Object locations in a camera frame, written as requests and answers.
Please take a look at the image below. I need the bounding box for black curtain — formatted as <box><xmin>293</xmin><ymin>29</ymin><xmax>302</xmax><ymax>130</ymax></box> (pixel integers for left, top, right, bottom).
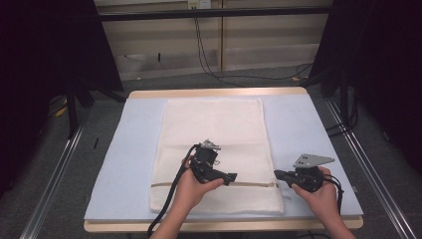
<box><xmin>0</xmin><ymin>0</ymin><xmax>124</xmax><ymax>200</ymax></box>
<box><xmin>310</xmin><ymin>0</ymin><xmax>422</xmax><ymax>175</ymax></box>

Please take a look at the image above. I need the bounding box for person's left hand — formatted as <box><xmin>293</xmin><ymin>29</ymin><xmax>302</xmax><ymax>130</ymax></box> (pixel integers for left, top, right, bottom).
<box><xmin>171</xmin><ymin>154</ymin><xmax>225</xmax><ymax>213</ymax></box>

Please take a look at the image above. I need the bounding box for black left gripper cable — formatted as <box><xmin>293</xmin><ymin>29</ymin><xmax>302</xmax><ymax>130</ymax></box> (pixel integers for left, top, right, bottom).
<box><xmin>146</xmin><ymin>143</ymin><xmax>202</xmax><ymax>239</ymax></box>

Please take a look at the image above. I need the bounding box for light blue table mat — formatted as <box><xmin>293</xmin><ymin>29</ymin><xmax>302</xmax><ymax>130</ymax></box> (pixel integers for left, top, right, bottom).
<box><xmin>84</xmin><ymin>94</ymin><xmax>364</xmax><ymax>222</ymax></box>

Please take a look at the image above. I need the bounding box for cream towel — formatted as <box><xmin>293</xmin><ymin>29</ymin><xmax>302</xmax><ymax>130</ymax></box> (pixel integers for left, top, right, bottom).
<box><xmin>148</xmin><ymin>97</ymin><xmax>286</xmax><ymax>214</ymax></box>

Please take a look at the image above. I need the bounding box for person's right hand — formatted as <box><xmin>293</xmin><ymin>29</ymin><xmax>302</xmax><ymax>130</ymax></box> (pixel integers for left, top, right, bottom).
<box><xmin>291</xmin><ymin>166</ymin><xmax>341</xmax><ymax>218</ymax></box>

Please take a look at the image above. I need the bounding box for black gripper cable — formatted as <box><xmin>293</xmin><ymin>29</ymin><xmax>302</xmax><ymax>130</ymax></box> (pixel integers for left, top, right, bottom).
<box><xmin>146</xmin><ymin>143</ymin><xmax>202</xmax><ymax>239</ymax></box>
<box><xmin>322</xmin><ymin>173</ymin><xmax>345</xmax><ymax>215</ymax></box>

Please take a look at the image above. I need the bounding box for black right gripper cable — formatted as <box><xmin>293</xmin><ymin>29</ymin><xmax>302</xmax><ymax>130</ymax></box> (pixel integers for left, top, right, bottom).
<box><xmin>322</xmin><ymin>173</ymin><xmax>345</xmax><ymax>215</ymax></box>

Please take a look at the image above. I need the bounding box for black floor cable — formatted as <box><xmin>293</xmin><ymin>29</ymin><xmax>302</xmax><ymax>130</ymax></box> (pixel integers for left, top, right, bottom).
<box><xmin>193</xmin><ymin>16</ymin><xmax>315</xmax><ymax>89</ymax></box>

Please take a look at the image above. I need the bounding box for black stand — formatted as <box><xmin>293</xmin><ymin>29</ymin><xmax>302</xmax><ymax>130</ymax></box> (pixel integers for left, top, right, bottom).
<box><xmin>64</xmin><ymin>81</ymin><xmax>127</xmax><ymax>140</ymax></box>
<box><xmin>326</xmin><ymin>68</ymin><xmax>360</xmax><ymax>137</ymax></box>

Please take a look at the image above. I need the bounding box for white wall outlet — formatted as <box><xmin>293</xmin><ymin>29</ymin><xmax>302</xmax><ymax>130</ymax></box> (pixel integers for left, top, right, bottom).
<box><xmin>186</xmin><ymin>0</ymin><xmax>213</xmax><ymax>10</ymax></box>

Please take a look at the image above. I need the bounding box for wooden table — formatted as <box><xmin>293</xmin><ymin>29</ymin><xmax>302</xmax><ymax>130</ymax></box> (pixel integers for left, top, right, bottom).
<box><xmin>83</xmin><ymin>87</ymin><xmax>364</xmax><ymax>233</ymax></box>

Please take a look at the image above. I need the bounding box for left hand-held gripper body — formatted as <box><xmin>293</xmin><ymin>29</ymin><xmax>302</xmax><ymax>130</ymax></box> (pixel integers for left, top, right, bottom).
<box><xmin>189</xmin><ymin>138</ymin><xmax>223</xmax><ymax>184</ymax></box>

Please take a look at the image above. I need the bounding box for black horizontal bar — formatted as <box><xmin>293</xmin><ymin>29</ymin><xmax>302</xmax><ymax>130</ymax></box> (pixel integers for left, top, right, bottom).
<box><xmin>98</xmin><ymin>5</ymin><xmax>332</xmax><ymax>23</ymax></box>

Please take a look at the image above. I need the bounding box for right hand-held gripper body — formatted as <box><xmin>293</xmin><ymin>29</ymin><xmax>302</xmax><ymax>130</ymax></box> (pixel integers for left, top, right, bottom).
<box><xmin>284</xmin><ymin>153</ymin><xmax>335</xmax><ymax>193</ymax></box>

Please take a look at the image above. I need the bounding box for metal floor rail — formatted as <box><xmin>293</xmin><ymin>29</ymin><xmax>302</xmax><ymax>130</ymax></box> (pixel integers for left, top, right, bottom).
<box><xmin>19</xmin><ymin>120</ymin><xmax>86</xmax><ymax>239</ymax></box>
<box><xmin>324</xmin><ymin>99</ymin><xmax>418</xmax><ymax>239</ymax></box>

